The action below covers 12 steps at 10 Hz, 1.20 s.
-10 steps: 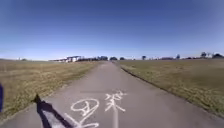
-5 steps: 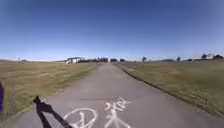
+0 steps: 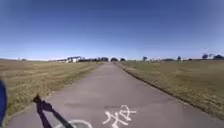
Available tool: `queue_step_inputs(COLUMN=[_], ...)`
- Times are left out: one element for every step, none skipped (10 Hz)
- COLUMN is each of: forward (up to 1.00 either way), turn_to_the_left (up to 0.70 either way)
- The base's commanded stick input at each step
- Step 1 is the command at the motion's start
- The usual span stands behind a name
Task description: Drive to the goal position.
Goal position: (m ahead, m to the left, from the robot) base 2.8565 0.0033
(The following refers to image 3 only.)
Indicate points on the row of trees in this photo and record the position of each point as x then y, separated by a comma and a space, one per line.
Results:
100, 59

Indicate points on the dry grass field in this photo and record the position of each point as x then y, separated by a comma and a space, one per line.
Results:
180, 78
30, 78

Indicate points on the person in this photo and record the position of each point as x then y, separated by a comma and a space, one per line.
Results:
2, 101

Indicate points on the white painted bicycle marking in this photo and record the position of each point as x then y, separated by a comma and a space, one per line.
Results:
118, 116

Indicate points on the white building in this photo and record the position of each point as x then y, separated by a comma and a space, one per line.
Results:
73, 59

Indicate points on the grey asphalt path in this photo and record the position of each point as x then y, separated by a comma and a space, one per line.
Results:
110, 86

